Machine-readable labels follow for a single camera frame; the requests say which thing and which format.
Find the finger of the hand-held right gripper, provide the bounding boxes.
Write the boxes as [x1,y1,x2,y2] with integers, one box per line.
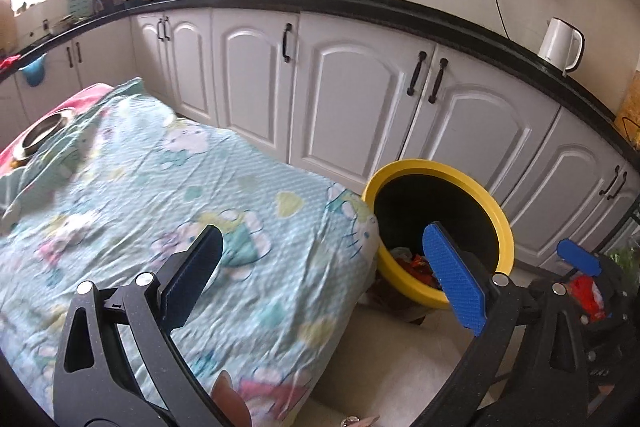
[556,238,604,279]
[580,309,633,344]

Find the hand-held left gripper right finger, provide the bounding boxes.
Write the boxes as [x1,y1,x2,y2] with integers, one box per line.
[415,222,592,427]

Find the pink blanket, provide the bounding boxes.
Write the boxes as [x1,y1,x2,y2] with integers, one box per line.
[0,82,114,178]

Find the person's left hand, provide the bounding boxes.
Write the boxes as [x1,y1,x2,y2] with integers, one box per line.
[210,369,252,427]

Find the cartoon printed blanket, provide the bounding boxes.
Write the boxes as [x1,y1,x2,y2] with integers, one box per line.
[0,77,381,427]

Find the wooden cutting board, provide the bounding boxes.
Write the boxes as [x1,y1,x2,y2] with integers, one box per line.
[0,0,16,50]

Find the white electric kettle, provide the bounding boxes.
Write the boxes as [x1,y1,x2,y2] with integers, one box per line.
[537,18,586,76]

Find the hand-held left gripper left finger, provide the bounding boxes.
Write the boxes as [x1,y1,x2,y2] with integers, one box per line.
[52,224,224,427]

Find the red snack wrapper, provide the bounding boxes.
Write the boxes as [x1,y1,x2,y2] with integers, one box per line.
[570,276,609,323]

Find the steel bowl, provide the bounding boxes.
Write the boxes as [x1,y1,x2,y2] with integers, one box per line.
[12,111,76,160]

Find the blue hanging pouch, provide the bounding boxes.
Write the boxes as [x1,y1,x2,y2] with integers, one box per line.
[20,56,48,86]

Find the row of white base cabinets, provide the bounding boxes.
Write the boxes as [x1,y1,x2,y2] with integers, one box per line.
[0,7,640,273]

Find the green leafy vegetables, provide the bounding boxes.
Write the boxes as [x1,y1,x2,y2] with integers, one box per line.
[607,246,640,279]

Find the yellow-rimmed black bin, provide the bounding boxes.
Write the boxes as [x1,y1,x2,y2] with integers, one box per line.
[361,159,516,311]

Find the red plastic bag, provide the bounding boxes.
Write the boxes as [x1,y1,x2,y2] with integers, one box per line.
[395,252,444,291]

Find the black countertop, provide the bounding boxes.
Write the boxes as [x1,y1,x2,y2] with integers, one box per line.
[0,0,640,158]

